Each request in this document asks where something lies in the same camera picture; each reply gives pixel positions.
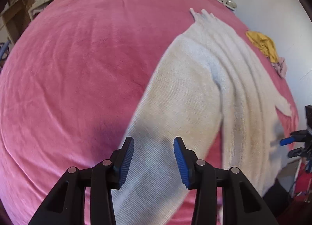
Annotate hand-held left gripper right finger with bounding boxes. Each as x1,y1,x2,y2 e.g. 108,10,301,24
174,137,278,225

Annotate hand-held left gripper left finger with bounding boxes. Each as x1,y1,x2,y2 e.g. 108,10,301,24
28,137,135,225

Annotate cream knit sweater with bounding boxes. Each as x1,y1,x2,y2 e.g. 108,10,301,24
111,8,293,225

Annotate red printed cloth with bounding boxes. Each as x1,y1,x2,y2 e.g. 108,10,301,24
291,159,312,198

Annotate person's black trousers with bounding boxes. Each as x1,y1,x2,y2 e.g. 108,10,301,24
263,179,296,217

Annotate pale pink garment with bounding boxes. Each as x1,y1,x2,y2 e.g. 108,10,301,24
272,57,288,79

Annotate yellow garment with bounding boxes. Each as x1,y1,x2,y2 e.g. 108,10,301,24
245,30,279,63

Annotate pink fleece blanket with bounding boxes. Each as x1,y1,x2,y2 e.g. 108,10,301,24
0,0,300,225

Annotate white nightstand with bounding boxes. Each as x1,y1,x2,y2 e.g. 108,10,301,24
217,0,238,13

